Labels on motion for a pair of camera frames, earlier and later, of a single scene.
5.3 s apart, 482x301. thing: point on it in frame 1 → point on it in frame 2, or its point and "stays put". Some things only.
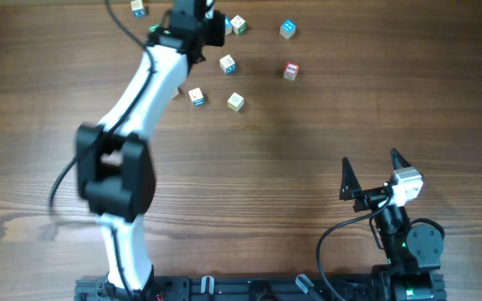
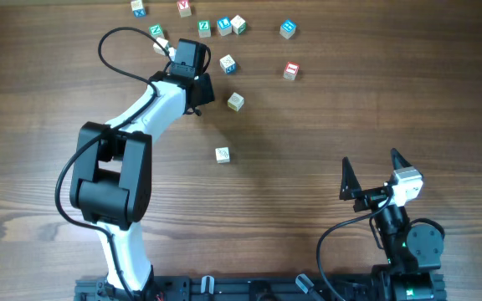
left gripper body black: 213,28 → 208,93
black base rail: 234,288 stays put
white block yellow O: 235,101 stays put
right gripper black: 351,188 stays put
